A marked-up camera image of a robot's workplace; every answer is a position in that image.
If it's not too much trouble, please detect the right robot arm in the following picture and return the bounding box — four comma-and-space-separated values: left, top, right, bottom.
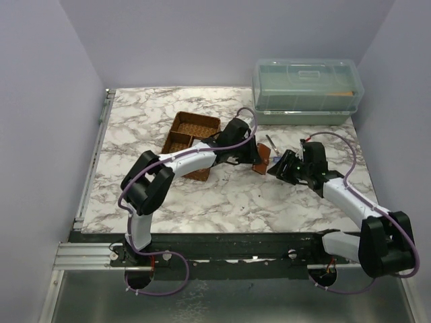
267, 141, 418, 278

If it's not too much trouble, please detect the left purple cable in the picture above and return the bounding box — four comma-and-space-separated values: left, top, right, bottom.
117, 106, 259, 297

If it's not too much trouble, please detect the brown leather card holder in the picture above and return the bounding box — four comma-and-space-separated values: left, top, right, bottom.
252, 143, 271, 175

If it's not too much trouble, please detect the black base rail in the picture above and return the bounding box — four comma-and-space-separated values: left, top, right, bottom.
69, 230, 363, 280

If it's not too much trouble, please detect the clear lidded plastic box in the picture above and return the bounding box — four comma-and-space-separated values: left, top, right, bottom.
252, 59, 364, 125

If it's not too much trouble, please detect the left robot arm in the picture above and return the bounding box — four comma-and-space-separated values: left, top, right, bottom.
117, 118, 262, 266

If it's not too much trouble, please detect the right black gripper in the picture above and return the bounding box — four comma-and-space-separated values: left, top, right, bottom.
269, 149, 312, 186

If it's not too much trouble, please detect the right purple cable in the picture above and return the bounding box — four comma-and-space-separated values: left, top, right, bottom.
304, 131, 422, 295

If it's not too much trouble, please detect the purple cable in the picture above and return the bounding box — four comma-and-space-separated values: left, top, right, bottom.
304, 131, 422, 295
117, 106, 259, 297

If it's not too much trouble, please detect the aluminium side rail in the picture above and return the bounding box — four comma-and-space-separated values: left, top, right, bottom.
72, 89, 117, 231

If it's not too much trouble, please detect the brown woven basket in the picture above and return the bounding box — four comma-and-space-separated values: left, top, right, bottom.
161, 111, 222, 182

